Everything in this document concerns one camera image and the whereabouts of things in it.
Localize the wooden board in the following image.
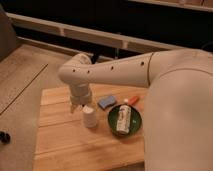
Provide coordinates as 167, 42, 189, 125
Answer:
33, 87, 144, 171

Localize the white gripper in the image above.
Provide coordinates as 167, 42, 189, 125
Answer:
70, 92, 92, 113

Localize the orange marker pen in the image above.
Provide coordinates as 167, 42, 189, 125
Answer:
124, 96, 139, 105

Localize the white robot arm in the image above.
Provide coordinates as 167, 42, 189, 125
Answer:
59, 49, 213, 171

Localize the green bowl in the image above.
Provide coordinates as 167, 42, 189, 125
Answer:
108, 105, 142, 137

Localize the white ceramic cup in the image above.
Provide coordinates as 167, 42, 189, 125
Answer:
82, 105, 97, 128

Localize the black caster wheel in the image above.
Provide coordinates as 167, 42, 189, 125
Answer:
0, 131, 10, 144

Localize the blue eraser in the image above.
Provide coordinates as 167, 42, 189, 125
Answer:
98, 95, 117, 110

